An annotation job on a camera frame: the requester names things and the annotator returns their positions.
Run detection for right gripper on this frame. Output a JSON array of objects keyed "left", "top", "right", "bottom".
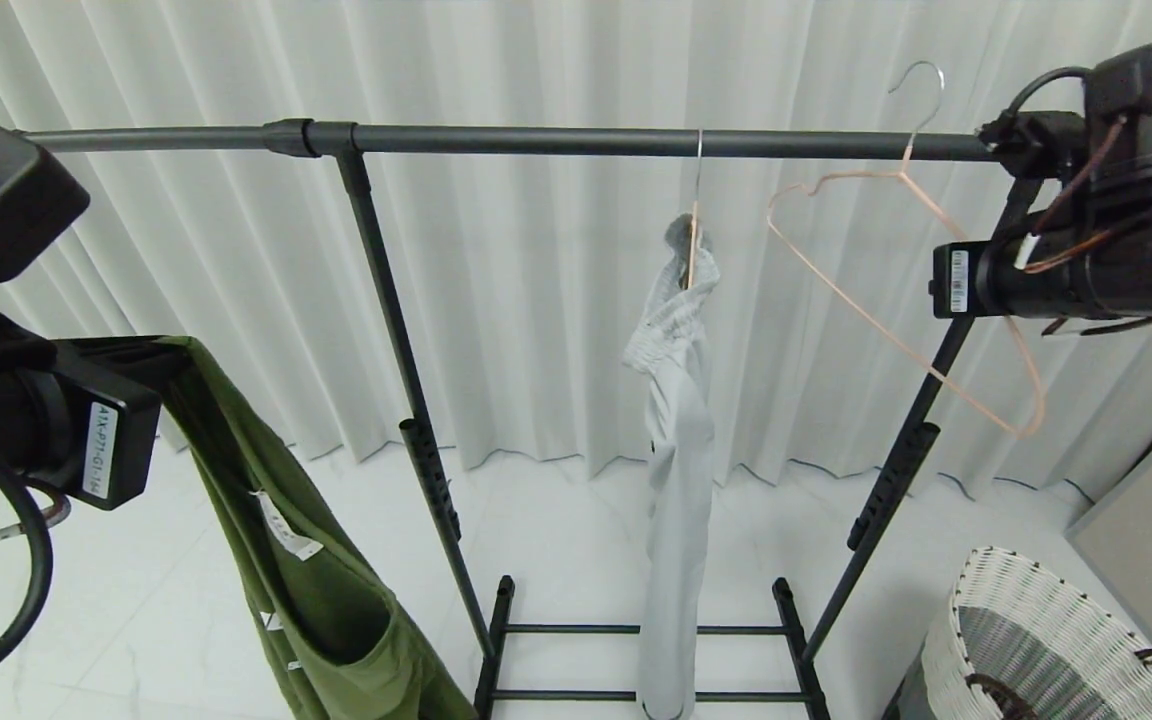
[{"left": 928, "top": 200, "right": 1152, "bottom": 323}]

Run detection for white laundry basket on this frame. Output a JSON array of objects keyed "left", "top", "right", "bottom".
[{"left": 881, "top": 545, "right": 1152, "bottom": 720}]

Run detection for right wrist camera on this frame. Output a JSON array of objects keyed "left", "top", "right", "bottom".
[{"left": 974, "top": 108, "right": 1089, "bottom": 183}]

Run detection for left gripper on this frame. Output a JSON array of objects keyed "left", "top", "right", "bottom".
[{"left": 0, "top": 293, "right": 163, "bottom": 513}]

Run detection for pale grey shorts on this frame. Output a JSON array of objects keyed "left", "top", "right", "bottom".
[{"left": 621, "top": 212, "right": 723, "bottom": 720}]

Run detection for pink clothes hanger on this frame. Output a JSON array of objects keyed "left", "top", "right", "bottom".
[
  {"left": 765, "top": 60, "right": 1049, "bottom": 440},
  {"left": 685, "top": 128, "right": 708, "bottom": 293}
]

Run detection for green garment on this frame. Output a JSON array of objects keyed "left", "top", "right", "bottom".
[{"left": 66, "top": 335, "right": 479, "bottom": 720}]

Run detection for black clothes rack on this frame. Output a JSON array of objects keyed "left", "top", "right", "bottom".
[{"left": 21, "top": 118, "right": 1047, "bottom": 720}]

